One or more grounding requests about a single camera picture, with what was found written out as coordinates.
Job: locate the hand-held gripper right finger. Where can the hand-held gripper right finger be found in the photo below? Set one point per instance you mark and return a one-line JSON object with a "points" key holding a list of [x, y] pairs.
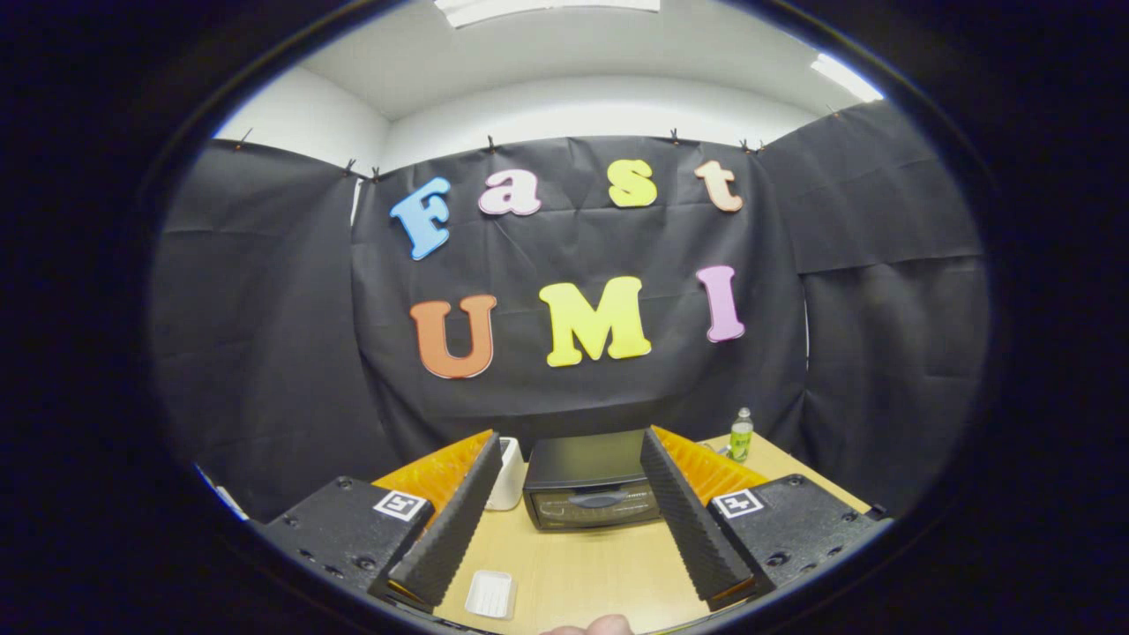
{"points": [[692, 520]]}

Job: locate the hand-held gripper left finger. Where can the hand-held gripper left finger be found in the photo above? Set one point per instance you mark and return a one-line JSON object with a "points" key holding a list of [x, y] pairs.
{"points": [[454, 520]]}

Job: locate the black toaster oven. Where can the black toaster oven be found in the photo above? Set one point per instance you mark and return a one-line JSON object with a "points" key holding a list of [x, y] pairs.
{"points": [[582, 459]]}

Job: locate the white bread toaster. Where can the white bread toaster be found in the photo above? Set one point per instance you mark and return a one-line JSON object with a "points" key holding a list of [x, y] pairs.
{"points": [[510, 476]]}

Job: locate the small white plastic tray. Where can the small white plastic tray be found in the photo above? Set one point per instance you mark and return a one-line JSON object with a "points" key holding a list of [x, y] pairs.
{"points": [[489, 593]]}

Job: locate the green label drink bottle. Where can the green label drink bottle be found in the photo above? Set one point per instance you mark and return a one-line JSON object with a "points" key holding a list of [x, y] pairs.
{"points": [[742, 441]]}

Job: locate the short ceiling light panel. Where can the short ceiling light panel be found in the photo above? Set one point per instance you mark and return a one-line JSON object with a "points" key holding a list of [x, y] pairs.
{"points": [[845, 78]]}

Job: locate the long ceiling light panel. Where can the long ceiling light panel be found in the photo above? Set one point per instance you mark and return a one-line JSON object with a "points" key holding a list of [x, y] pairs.
{"points": [[547, 9]]}

